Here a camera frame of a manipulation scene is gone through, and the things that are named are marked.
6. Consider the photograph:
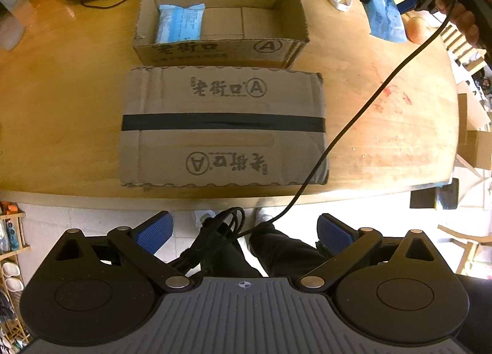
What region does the open cardboard box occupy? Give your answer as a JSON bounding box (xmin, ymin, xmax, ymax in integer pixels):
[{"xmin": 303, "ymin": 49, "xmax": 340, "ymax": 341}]
[{"xmin": 133, "ymin": 0, "xmax": 309, "ymax": 68}]

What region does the left white shoe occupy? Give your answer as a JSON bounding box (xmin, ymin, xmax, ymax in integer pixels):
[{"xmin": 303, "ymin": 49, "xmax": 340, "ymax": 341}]
[{"xmin": 193, "ymin": 210, "xmax": 216, "ymax": 230}]

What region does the wooden shoe rack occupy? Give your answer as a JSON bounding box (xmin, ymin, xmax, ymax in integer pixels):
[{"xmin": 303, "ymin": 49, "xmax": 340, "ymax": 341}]
[{"xmin": 0, "ymin": 201, "xmax": 31, "ymax": 353}]

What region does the right white shoe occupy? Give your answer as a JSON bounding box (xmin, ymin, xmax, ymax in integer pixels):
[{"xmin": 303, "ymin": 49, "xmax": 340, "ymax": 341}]
[{"xmin": 253, "ymin": 207, "xmax": 273, "ymax": 226}]

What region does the wooden chair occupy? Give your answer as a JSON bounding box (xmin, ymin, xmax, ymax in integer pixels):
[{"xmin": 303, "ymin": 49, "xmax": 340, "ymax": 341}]
[{"xmin": 440, "ymin": 23, "xmax": 486, "ymax": 74}]

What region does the blue wet wipes pack barcode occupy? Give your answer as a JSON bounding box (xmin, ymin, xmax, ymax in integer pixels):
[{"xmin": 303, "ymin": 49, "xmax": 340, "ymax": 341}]
[{"xmin": 155, "ymin": 3, "xmax": 205, "ymax": 44}]

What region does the red yellow apple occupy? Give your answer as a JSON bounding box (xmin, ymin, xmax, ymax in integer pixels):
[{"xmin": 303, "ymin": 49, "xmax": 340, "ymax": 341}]
[{"xmin": 404, "ymin": 17, "xmax": 431, "ymax": 45}]

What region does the white shoe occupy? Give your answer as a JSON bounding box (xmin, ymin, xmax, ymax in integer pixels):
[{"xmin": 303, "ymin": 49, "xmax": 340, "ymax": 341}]
[
  {"xmin": 253, "ymin": 207, "xmax": 273, "ymax": 226},
  {"xmin": 193, "ymin": 210, "xmax": 216, "ymax": 230}
]

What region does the dark frosted glass bottle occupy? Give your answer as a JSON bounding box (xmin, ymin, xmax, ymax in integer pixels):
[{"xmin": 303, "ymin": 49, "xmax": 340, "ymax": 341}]
[{"xmin": 0, "ymin": 0, "xmax": 24, "ymax": 51}]

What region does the blue wet wipes pack wave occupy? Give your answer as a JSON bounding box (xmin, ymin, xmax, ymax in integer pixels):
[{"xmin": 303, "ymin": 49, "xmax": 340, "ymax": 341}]
[{"xmin": 363, "ymin": 0, "xmax": 407, "ymax": 43}]

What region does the cardboard box beside table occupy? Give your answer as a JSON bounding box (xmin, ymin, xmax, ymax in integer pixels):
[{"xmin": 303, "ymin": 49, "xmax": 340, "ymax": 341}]
[{"xmin": 457, "ymin": 93, "xmax": 491, "ymax": 170}]

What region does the black cable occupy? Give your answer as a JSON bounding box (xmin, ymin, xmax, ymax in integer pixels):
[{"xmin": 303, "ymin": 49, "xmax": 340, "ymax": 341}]
[{"xmin": 168, "ymin": 0, "xmax": 465, "ymax": 277}]

